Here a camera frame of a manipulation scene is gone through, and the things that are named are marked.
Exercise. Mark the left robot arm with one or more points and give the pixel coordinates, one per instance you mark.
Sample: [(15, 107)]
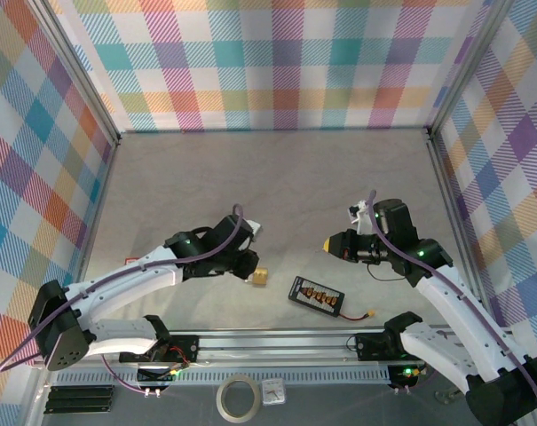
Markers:
[(130, 288)]

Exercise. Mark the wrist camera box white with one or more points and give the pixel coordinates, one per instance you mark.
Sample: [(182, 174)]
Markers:
[(255, 227), (360, 208)]

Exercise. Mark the black ribbed block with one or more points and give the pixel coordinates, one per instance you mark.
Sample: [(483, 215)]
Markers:
[(79, 399)]

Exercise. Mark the black charging board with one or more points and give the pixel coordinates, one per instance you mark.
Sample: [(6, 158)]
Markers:
[(314, 295)]

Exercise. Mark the aluminium mounting rail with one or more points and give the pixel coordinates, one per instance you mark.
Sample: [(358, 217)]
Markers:
[(272, 350)]

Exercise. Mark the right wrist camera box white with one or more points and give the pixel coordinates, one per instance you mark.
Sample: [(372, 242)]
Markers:
[(360, 208)]

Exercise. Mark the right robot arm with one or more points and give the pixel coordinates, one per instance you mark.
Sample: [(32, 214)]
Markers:
[(450, 310)]

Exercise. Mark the metal bracket plate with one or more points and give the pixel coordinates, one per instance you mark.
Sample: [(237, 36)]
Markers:
[(445, 395)]

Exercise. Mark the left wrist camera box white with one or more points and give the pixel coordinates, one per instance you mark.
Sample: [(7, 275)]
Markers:
[(255, 227)]

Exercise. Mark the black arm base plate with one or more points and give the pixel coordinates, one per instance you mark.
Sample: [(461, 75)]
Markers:
[(188, 348), (370, 346)]

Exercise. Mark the aluminium side rail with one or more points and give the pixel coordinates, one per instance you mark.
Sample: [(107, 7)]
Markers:
[(449, 191), (110, 168)]

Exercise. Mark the small white clock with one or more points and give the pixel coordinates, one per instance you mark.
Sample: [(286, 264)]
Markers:
[(273, 392)]

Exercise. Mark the brass padlock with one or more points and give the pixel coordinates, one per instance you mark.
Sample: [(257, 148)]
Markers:
[(261, 277)]

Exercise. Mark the aluminium frame post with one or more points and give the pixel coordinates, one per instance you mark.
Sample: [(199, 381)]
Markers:
[(468, 71), (73, 66), (36, 399)]

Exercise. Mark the clear tape roll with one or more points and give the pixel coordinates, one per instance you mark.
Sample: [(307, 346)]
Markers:
[(219, 397)]

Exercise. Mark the black connector board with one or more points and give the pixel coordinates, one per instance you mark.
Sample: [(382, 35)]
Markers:
[(157, 375), (399, 379)]

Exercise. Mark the red padlock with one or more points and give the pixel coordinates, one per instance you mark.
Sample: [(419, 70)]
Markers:
[(130, 261)]

